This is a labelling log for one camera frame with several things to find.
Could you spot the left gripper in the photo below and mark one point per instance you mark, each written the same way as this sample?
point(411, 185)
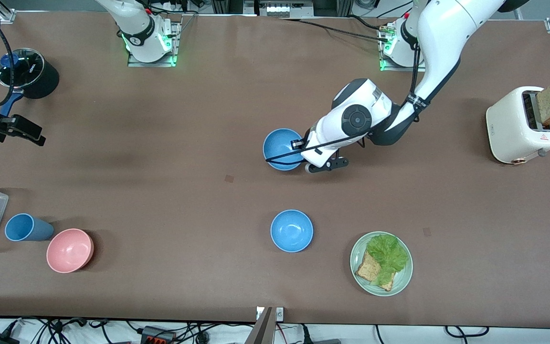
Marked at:
point(298, 143)

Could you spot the blue bowl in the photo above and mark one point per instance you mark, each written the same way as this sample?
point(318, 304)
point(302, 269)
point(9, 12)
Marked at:
point(280, 145)
point(291, 231)

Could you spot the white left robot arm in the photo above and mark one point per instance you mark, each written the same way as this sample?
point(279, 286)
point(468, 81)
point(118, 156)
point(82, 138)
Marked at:
point(447, 28)

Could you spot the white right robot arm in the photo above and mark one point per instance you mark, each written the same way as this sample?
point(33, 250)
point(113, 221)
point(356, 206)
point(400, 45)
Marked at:
point(136, 28)

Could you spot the pink bowl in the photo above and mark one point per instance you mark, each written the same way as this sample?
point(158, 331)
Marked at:
point(69, 251)

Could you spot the glass pot lid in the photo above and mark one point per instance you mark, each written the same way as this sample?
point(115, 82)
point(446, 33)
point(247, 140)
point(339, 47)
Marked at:
point(29, 67)

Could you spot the blue cup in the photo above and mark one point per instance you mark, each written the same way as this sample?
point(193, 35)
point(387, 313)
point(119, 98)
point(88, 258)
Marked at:
point(22, 227)

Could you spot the grey electronics box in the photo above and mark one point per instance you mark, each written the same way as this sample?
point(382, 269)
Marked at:
point(280, 8)

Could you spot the green lettuce leaf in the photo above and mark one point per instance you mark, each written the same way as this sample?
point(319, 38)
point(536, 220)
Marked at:
point(389, 255)

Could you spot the light green plate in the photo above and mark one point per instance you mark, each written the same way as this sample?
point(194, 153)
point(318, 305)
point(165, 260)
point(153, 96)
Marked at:
point(401, 279)

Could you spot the white toaster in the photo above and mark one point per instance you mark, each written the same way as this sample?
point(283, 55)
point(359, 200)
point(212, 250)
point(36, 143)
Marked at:
point(509, 124)

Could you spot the black orange power adapter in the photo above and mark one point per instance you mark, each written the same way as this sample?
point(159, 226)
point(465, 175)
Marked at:
point(158, 335)

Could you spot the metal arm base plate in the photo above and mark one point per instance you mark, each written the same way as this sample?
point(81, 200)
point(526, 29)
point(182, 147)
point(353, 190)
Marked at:
point(134, 63)
point(399, 68)

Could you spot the small metal bracket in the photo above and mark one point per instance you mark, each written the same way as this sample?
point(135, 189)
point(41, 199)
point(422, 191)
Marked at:
point(279, 313)

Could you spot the dark metal post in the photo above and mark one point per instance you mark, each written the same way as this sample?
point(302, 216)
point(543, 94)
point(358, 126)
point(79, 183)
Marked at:
point(260, 332)

